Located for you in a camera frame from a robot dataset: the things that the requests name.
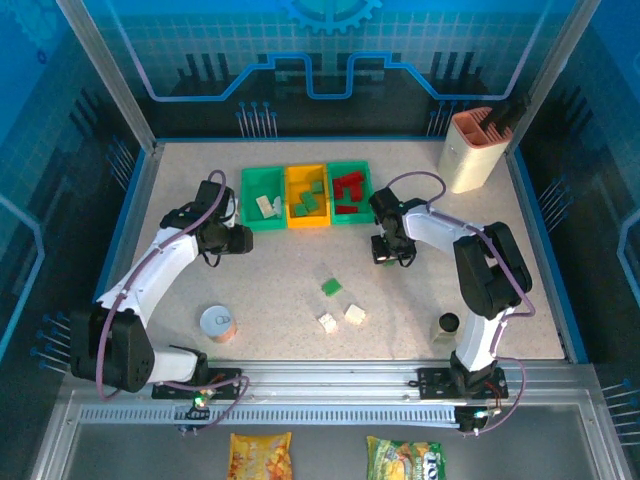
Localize green plastic bin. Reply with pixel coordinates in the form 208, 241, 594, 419
241, 166, 290, 232
327, 159, 376, 227

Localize aluminium frame post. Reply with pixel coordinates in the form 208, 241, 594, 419
55, 0, 164, 154
507, 0, 604, 154

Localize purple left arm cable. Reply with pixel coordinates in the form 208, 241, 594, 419
97, 169, 251, 432

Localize yellow plastic bin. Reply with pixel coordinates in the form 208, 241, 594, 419
284, 163, 332, 230

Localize beige utensil holder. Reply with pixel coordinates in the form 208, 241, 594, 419
438, 107, 511, 195

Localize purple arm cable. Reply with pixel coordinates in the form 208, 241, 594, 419
97, 169, 251, 432
384, 171, 537, 437

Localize black utensil handles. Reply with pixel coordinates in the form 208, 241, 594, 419
487, 97, 532, 139

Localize slotted grey cable duct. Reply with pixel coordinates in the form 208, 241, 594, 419
79, 404, 461, 427

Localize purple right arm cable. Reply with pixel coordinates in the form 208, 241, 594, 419
384, 171, 537, 437

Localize green yellow snack bag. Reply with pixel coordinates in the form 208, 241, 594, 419
366, 435, 446, 480

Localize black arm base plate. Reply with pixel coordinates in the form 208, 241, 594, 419
417, 367, 509, 400
152, 367, 244, 400

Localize tin can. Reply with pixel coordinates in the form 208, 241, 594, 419
199, 305, 238, 345

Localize jar with black lid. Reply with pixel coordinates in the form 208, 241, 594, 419
432, 312, 461, 345

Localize aluminium rail beam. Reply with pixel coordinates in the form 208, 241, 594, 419
64, 360, 596, 397

